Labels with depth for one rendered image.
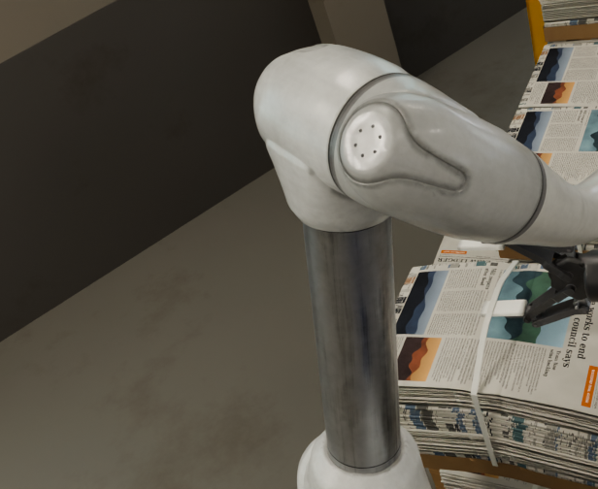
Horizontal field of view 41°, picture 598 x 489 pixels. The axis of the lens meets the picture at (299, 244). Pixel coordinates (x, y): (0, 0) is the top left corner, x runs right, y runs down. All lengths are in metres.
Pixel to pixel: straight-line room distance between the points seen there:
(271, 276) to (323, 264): 2.56
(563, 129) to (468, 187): 1.26
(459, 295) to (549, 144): 0.59
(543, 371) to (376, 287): 0.44
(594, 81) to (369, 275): 1.28
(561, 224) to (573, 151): 1.05
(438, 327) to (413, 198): 0.72
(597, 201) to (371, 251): 0.24
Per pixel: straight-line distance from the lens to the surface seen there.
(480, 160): 0.69
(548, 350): 1.31
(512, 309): 1.30
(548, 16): 2.25
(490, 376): 1.28
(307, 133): 0.78
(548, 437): 1.31
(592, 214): 0.88
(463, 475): 1.63
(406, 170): 0.66
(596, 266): 1.19
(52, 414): 3.45
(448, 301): 1.41
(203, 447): 2.98
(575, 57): 2.19
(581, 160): 1.84
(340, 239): 0.87
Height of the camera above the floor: 2.19
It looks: 38 degrees down
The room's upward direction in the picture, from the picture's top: 23 degrees counter-clockwise
